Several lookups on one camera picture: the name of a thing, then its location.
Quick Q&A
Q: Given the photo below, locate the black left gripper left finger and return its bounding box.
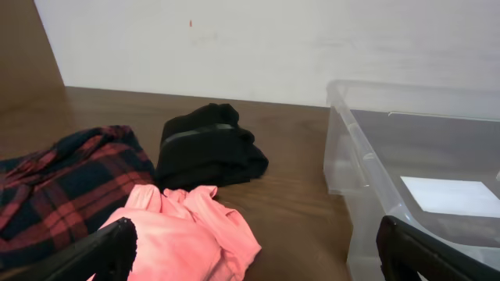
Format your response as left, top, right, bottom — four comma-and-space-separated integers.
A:
7, 217, 138, 281

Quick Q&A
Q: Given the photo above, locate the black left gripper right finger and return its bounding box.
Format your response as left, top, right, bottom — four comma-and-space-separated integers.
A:
376, 215, 499, 281

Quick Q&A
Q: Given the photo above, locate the clear plastic storage bin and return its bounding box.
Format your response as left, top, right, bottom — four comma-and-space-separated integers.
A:
323, 80, 499, 280

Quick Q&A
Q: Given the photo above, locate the white label in bin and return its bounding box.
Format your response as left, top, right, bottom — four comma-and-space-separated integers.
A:
401, 176, 499, 218

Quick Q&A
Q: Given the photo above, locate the pink crumpled garment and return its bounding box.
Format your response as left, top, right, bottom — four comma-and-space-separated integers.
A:
107, 184, 261, 281

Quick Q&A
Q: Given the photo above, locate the red navy plaid shirt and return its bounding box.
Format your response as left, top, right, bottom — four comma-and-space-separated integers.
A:
1, 126, 154, 271

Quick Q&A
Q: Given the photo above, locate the black folded garment with band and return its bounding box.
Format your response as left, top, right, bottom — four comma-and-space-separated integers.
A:
155, 103, 269, 190

